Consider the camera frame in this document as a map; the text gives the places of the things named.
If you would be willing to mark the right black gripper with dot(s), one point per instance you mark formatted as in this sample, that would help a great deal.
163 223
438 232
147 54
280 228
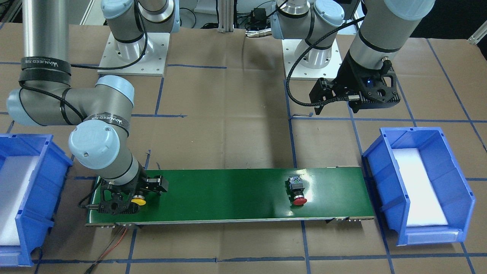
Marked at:
155 183

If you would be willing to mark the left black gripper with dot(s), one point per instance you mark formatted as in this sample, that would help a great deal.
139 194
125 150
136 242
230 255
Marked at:
347 75

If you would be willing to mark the yellow push button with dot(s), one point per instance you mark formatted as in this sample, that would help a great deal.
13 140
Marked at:
139 200

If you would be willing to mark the red push button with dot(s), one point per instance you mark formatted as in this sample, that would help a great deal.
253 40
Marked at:
296 188

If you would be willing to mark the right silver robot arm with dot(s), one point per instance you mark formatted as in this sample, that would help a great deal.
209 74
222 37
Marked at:
101 115

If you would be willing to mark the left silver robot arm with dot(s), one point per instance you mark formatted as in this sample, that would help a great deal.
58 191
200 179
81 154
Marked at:
384 29

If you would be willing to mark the blue bin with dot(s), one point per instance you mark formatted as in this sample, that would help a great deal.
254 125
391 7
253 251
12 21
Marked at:
35 215
453 192

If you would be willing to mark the green conveyor belt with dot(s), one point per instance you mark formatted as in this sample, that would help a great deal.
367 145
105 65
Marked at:
249 195

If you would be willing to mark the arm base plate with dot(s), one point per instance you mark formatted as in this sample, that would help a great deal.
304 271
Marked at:
118 54
315 64

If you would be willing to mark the aluminium frame post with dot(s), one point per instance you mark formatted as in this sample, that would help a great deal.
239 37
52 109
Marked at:
226 15

